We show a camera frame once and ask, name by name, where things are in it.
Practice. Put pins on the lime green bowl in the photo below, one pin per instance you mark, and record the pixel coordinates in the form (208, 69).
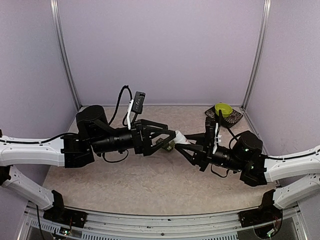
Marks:
(223, 109)

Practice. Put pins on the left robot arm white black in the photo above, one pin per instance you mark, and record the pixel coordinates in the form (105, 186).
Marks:
(73, 150)

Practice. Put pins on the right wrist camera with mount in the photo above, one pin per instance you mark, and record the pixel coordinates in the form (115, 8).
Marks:
(212, 135)

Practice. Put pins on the left aluminium frame post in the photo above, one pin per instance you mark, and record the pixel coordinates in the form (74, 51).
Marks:
(54, 5)

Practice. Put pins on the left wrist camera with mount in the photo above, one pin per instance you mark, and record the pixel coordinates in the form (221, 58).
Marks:
(135, 106)

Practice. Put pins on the green weekly pill organizer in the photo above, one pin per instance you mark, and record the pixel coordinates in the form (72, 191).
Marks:
(169, 146)

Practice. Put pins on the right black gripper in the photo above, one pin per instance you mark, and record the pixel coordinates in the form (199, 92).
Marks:
(200, 158)

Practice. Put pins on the front aluminium rail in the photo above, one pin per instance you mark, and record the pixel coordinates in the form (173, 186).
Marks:
(99, 225)

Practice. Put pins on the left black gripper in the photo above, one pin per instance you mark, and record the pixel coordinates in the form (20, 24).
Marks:
(140, 146)

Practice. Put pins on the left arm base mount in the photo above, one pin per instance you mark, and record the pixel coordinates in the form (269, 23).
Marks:
(66, 216)

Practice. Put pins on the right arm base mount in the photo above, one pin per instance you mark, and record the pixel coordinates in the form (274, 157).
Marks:
(259, 216)

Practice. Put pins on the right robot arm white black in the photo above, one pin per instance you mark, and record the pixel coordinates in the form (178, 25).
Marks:
(255, 168)

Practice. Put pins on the right aluminium frame post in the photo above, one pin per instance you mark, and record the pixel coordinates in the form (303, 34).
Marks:
(258, 53)

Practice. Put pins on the small white pill bottle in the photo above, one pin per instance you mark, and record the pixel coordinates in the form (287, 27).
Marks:
(180, 138)

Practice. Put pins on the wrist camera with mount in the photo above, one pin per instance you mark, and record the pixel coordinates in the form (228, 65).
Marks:
(135, 106)
(212, 135)

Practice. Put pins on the aluminium frame post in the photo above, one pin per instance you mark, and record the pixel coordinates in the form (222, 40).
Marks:
(54, 5)
(258, 53)

